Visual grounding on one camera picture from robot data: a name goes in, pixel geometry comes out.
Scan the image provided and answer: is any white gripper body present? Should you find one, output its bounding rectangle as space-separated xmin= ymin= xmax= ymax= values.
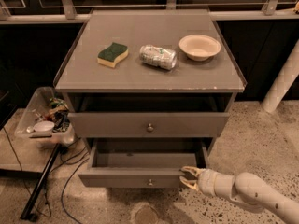
xmin=197 ymin=169 xmax=237 ymax=199

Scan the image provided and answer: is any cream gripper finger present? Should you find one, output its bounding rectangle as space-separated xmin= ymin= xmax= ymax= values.
xmin=181 ymin=166 xmax=205 ymax=177
xmin=179 ymin=176 xmax=199 ymax=191

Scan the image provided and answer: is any grey drawer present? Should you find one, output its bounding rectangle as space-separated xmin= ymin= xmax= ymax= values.
xmin=78 ymin=138 xmax=207 ymax=189
xmin=69 ymin=93 xmax=228 ymax=138

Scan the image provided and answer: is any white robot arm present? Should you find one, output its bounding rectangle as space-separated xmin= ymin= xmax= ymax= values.
xmin=179 ymin=166 xmax=299 ymax=224

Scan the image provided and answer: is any grey drawer cabinet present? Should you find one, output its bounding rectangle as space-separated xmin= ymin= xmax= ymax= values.
xmin=52 ymin=8 xmax=248 ymax=185

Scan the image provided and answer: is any grey top drawer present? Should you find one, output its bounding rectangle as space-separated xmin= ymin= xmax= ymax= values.
xmin=69 ymin=93 xmax=228 ymax=138

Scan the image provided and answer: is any crushed silver can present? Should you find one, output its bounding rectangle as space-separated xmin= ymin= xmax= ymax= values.
xmin=139 ymin=45 xmax=177 ymax=70

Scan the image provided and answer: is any white pillar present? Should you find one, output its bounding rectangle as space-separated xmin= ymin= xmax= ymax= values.
xmin=261 ymin=40 xmax=299 ymax=113

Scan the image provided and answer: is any green yellow sponge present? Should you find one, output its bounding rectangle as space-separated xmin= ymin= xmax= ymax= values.
xmin=97 ymin=43 xmax=129 ymax=68

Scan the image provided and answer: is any small white bowl in bin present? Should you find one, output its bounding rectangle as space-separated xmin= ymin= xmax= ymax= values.
xmin=34 ymin=120 xmax=54 ymax=132

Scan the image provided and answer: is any clear plastic bin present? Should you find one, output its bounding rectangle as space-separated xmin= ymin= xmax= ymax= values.
xmin=15 ymin=87 xmax=76 ymax=148

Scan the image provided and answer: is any black metal bar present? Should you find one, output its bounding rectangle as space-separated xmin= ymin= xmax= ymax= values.
xmin=21 ymin=144 xmax=62 ymax=220

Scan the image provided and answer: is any metal railing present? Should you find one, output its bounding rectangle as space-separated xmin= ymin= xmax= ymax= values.
xmin=0 ymin=0 xmax=299 ymax=24

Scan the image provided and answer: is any blue cable on floor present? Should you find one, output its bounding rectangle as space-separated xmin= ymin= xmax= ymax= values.
xmin=60 ymin=157 xmax=91 ymax=224

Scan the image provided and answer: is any black cable on floor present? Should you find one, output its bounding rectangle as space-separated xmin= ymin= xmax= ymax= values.
xmin=3 ymin=126 xmax=53 ymax=218

